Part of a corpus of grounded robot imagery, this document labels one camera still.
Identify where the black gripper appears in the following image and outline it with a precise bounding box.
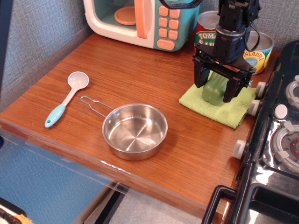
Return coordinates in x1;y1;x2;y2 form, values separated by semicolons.
193;25;255;103

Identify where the green toy bell pepper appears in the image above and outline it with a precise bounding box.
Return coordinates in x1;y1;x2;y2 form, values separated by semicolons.
202;71;228;105

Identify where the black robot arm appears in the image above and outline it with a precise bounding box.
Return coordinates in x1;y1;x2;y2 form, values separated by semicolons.
193;0;261;103

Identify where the folded green cloth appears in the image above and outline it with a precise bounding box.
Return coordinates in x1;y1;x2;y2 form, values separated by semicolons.
179;85;256;129

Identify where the tomato sauce can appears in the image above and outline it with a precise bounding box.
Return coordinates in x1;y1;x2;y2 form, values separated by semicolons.
193;11;220;55

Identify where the pineapple slices can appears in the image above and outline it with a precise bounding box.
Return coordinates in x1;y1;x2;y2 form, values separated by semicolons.
243;31;274;75

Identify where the toy microwave teal and white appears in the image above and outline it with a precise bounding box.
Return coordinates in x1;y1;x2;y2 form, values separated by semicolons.
84;0;199;52

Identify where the small steel pan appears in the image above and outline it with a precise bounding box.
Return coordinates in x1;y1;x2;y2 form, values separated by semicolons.
80;96;168;161

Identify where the orange microwave turntable plate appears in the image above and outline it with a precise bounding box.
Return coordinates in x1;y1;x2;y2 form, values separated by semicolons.
114;6;136;26

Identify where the black toy stove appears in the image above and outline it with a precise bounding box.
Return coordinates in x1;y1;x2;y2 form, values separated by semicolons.
202;41;299;224

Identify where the orange object at corner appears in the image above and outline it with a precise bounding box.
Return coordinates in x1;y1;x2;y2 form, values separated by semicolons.
0;205;33;224

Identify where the white spoon teal handle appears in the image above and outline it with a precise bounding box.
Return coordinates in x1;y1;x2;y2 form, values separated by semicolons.
44;71;89;128

